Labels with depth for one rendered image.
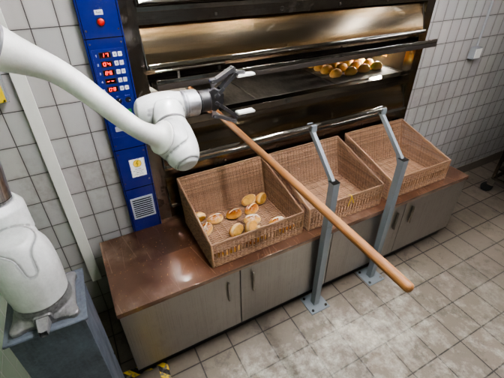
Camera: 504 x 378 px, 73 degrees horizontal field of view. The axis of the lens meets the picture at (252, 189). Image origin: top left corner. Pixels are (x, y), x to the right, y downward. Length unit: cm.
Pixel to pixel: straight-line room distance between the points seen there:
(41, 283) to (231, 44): 131
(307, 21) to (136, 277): 160
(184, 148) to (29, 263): 51
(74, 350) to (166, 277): 62
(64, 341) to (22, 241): 36
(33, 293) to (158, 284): 75
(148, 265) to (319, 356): 109
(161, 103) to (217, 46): 73
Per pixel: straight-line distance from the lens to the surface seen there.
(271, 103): 205
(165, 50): 172
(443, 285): 278
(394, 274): 100
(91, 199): 194
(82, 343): 129
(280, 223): 183
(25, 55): 96
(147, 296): 173
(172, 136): 102
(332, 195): 176
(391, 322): 244
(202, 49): 177
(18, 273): 109
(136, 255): 193
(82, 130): 177
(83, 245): 209
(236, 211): 201
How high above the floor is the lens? 189
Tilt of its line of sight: 35 degrees down
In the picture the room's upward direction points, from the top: straight up
